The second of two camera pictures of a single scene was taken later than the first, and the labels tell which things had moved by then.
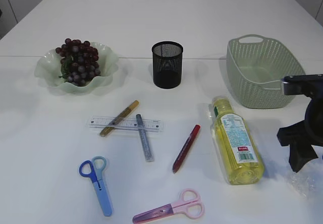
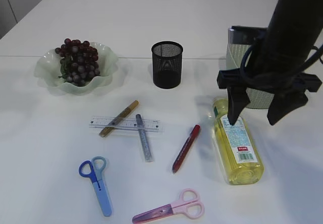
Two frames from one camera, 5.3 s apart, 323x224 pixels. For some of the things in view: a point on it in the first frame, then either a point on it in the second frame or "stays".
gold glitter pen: (128, 109) stays
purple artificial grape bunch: (79, 62) stays
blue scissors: (93, 169) stays
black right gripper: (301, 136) → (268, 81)
